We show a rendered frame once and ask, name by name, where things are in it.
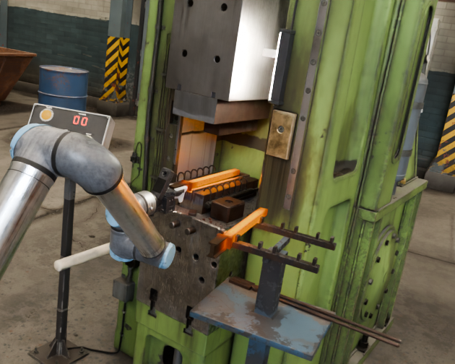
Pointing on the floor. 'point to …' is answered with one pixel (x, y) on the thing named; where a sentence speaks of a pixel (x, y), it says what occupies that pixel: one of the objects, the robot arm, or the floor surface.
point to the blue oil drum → (63, 87)
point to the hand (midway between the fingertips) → (183, 185)
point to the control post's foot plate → (46, 352)
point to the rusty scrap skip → (3, 71)
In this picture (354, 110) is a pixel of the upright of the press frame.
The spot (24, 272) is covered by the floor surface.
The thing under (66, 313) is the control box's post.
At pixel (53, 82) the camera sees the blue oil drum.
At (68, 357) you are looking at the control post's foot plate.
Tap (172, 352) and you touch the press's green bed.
